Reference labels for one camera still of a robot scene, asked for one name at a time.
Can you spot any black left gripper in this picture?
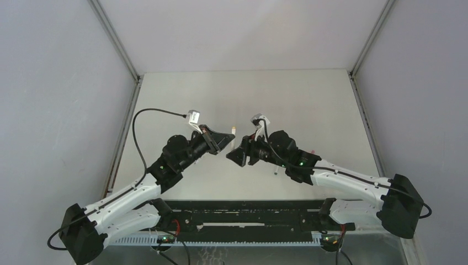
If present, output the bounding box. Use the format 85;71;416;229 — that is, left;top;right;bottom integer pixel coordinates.
178;125;234;171

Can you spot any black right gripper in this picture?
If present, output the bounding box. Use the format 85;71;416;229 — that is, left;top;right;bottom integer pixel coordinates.
227;130;288;169

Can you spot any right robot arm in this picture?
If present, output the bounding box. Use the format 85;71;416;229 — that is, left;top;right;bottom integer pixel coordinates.
226;130;424;239

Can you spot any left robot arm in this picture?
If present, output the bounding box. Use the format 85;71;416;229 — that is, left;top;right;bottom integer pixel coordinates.
58;125;235;264

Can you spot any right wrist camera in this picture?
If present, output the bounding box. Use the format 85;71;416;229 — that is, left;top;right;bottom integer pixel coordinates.
250;113;270;141

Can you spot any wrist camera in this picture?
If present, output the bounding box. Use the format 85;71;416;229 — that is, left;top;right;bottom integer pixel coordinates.
186;110;202;134
250;113;270;141

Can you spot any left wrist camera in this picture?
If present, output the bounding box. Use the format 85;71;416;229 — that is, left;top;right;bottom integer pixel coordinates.
186;110;202;134

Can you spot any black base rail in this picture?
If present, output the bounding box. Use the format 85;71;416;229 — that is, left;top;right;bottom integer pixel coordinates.
130;199;357;243

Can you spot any white slotted cable duct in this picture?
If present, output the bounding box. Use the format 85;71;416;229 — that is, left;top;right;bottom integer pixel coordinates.
109;232;323;247

